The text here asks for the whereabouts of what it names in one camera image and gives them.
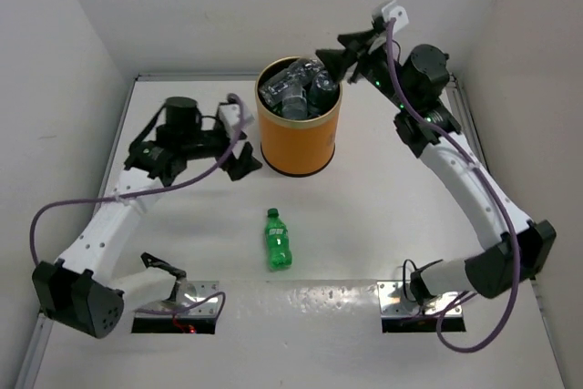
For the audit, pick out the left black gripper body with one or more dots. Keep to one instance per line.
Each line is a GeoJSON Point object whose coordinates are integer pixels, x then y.
{"type": "Point", "coordinates": [215, 142]}

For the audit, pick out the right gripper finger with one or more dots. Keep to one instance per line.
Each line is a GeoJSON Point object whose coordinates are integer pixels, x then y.
{"type": "Point", "coordinates": [358, 43]}
{"type": "Point", "coordinates": [339, 64]}

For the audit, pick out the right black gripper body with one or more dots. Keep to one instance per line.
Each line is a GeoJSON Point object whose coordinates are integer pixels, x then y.
{"type": "Point", "coordinates": [375, 66]}

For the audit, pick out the clear bottle dark green label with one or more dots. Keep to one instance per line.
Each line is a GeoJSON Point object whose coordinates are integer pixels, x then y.
{"type": "Point", "coordinates": [322, 95]}

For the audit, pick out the clear ribbed bottle white cap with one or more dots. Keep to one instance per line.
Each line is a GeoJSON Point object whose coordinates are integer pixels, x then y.
{"type": "Point", "coordinates": [299, 72]}

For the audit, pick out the clear bottle white blue label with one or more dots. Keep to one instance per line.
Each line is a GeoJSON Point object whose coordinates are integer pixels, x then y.
{"type": "Point", "coordinates": [294, 106]}

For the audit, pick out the green Sprite bottle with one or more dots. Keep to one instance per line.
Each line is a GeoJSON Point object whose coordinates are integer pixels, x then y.
{"type": "Point", "coordinates": [277, 241]}

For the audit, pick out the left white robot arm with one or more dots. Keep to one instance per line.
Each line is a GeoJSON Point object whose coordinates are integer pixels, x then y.
{"type": "Point", "coordinates": [172, 152]}

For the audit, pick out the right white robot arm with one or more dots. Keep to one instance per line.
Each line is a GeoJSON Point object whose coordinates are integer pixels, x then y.
{"type": "Point", "coordinates": [515, 248]}

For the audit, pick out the orange cylindrical bin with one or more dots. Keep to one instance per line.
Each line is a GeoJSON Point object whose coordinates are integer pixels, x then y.
{"type": "Point", "coordinates": [296, 148]}

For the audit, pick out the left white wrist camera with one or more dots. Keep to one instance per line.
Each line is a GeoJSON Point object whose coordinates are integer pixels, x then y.
{"type": "Point", "coordinates": [231, 115]}

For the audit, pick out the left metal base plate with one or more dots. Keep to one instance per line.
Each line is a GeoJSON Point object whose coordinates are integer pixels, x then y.
{"type": "Point", "coordinates": [193, 299]}

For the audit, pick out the metal base plate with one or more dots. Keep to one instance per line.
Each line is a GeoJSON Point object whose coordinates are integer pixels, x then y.
{"type": "Point", "coordinates": [393, 304]}
{"type": "Point", "coordinates": [193, 299]}

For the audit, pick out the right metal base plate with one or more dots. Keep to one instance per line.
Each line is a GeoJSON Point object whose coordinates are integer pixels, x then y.
{"type": "Point", "coordinates": [393, 304]}

